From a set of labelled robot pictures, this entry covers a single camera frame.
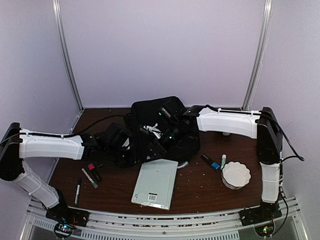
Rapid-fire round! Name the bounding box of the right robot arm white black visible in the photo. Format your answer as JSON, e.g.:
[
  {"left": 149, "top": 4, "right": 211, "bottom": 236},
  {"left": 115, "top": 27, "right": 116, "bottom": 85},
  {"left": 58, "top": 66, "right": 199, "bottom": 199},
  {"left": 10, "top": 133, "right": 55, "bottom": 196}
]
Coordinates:
[{"left": 142, "top": 105, "right": 285, "bottom": 221}]

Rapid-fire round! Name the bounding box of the blue cap black highlighter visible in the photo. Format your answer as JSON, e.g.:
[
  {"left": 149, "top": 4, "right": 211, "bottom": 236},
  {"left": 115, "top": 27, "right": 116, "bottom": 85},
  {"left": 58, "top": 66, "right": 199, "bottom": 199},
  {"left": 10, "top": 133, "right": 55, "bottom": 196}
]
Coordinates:
[{"left": 200, "top": 154, "right": 220, "bottom": 170}]

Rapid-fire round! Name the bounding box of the aluminium wall post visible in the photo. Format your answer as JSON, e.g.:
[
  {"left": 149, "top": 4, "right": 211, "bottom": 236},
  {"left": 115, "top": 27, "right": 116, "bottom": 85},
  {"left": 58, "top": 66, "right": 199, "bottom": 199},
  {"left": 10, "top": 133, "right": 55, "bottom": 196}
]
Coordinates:
[
  {"left": 241, "top": 0, "right": 274, "bottom": 111},
  {"left": 52, "top": 0, "right": 84, "bottom": 111}
]

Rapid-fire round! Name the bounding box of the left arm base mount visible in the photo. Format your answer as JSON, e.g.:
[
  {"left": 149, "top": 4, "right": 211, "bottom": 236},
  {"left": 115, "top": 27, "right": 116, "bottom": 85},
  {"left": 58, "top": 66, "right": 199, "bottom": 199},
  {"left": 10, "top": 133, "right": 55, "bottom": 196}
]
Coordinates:
[{"left": 45, "top": 207, "right": 90, "bottom": 239}]

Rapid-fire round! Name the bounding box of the white scalloped dish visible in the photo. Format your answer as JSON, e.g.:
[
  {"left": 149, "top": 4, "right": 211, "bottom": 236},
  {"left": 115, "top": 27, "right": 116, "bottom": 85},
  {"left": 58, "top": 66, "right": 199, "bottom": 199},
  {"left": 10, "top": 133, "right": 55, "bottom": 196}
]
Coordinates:
[{"left": 221, "top": 161, "right": 252, "bottom": 190}]

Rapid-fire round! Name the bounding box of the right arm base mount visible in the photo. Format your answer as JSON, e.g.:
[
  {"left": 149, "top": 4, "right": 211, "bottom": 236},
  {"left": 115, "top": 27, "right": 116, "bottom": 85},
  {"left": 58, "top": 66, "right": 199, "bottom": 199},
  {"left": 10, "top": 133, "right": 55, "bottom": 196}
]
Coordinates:
[{"left": 239, "top": 203, "right": 282, "bottom": 238}]

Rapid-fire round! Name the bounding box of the grey notebook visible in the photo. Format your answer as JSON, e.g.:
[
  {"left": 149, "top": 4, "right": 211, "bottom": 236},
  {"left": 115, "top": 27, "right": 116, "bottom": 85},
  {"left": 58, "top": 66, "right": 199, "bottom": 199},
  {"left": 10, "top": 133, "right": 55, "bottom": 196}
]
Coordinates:
[{"left": 131, "top": 159, "right": 178, "bottom": 210}]

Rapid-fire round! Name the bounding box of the aluminium front rail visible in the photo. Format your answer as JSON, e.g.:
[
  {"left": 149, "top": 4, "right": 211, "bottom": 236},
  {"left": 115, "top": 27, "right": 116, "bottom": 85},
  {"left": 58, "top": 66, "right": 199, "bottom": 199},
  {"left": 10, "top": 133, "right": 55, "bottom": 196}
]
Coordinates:
[{"left": 18, "top": 197, "right": 311, "bottom": 240}]

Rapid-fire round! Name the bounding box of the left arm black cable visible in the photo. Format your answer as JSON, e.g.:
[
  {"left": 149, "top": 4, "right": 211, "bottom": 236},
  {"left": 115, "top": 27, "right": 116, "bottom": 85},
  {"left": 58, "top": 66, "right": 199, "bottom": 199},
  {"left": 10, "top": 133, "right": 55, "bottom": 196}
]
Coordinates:
[{"left": 72, "top": 113, "right": 133, "bottom": 135}]

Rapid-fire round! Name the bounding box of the left aluminium wall post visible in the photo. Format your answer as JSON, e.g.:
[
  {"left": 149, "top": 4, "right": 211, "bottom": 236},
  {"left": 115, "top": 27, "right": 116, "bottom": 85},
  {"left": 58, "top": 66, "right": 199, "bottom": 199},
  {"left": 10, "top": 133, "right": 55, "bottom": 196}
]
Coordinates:
[{"left": 52, "top": 0, "right": 84, "bottom": 111}]

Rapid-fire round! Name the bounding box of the right aluminium wall post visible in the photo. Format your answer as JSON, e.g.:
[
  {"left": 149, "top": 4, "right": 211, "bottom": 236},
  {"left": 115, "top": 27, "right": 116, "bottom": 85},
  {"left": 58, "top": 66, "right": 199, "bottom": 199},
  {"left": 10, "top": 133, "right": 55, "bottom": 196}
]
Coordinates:
[{"left": 241, "top": 0, "right": 274, "bottom": 111}]

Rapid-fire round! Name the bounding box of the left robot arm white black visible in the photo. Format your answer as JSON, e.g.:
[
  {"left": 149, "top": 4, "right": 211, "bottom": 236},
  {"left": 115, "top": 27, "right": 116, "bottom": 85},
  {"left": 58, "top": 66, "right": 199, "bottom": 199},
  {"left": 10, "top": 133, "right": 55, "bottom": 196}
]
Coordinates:
[{"left": 0, "top": 122, "right": 131, "bottom": 222}]

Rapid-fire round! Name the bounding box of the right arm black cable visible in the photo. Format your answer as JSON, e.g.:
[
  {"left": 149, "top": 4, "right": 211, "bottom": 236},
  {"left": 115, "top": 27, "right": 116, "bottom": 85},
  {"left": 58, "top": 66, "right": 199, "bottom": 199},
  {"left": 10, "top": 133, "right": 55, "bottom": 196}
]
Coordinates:
[{"left": 262, "top": 111, "right": 306, "bottom": 163}]

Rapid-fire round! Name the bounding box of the dark blue pen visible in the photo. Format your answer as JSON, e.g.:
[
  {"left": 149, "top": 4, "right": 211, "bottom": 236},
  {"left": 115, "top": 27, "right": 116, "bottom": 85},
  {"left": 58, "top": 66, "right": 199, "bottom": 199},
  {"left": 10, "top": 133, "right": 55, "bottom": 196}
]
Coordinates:
[{"left": 74, "top": 178, "right": 82, "bottom": 206}]

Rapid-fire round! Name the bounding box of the black student bag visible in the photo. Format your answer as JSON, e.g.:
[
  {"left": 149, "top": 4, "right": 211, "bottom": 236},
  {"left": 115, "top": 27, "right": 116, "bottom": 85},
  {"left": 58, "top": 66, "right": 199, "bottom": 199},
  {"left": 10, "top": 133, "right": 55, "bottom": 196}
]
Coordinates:
[{"left": 124, "top": 96, "right": 201, "bottom": 165}]

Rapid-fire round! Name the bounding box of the white marker teal label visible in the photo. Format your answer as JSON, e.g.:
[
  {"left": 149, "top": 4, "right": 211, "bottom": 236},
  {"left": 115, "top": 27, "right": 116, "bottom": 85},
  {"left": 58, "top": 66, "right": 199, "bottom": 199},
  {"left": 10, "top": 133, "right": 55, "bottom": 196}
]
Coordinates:
[{"left": 220, "top": 154, "right": 227, "bottom": 170}]

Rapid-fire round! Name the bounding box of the pink cap black highlighter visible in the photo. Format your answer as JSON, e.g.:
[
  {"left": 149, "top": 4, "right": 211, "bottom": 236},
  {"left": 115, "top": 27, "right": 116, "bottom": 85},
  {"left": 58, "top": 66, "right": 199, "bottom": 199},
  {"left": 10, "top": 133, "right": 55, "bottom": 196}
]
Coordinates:
[{"left": 87, "top": 163, "right": 102, "bottom": 182}]

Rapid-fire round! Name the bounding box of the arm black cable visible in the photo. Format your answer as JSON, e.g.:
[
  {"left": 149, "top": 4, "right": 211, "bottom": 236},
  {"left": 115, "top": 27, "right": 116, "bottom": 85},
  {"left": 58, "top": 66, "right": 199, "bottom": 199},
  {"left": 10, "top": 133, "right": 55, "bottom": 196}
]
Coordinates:
[
  {"left": 262, "top": 111, "right": 306, "bottom": 163},
  {"left": 72, "top": 113, "right": 133, "bottom": 135}
]

